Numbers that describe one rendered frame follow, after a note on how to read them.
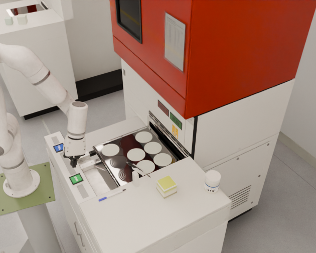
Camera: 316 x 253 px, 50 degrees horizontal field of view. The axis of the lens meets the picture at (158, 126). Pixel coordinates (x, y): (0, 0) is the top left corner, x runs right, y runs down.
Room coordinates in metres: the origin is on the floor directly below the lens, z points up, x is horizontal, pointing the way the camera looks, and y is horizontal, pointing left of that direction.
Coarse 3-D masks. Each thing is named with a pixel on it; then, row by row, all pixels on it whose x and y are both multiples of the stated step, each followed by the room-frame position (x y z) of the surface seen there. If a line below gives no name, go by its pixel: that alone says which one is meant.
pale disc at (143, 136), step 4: (140, 132) 1.56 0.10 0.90; (144, 132) 1.56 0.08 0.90; (136, 136) 1.52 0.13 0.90; (140, 136) 1.52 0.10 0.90; (144, 136) 1.52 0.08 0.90; (148, 136) 1.52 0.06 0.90; (136, 140) 1.49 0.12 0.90; (140, 140) 1.49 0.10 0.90; (144, 140) 1.49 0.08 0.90; (148, 140) 1.49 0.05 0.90
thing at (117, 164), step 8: (128, 136) 1.52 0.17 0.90; (152, 136) 1.52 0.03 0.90; (104, 144) 1.45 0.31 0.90; (120, 144) 1.45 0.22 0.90; (128, 144) 1.45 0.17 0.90; (136, 144) 1.45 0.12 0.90; (144, 144) 1.45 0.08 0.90; (160, 144) 1.45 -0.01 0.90; (120, 152) 1.38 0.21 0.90; (144, 152) 1.39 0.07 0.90; (160, 152) 1.38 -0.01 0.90; (168, 152) 1.38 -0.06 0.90; (104, 160) 1.32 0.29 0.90; (112, 160) 1.32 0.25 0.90; (120, 160) 1.32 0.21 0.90; (128, 160) 1.32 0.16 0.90; (152, 160) 1.32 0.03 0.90; (176, 160) 1.32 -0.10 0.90; (112, 168) 1.26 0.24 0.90; (120, 168) 1.26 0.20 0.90; (128, 168) 1.26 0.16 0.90; (160, 168) 1.26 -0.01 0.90; (120, 176) 1.21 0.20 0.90; (128, 176) 1.21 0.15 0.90; (120, 184) 1.15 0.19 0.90
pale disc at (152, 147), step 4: (148, 144) 1.45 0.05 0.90; (152, 144) 1.45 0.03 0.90; (156, 144) 1.45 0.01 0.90; (144, 148) 1.42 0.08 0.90; (148, 148) 1.42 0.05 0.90; (152, 148) 1.42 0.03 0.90; (156, 148) 1.42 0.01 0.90; (160, 148) 1.42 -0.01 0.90; (148, 152) 1.38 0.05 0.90; (152, 152) 1.38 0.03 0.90; (156, 152) 1.38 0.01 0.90
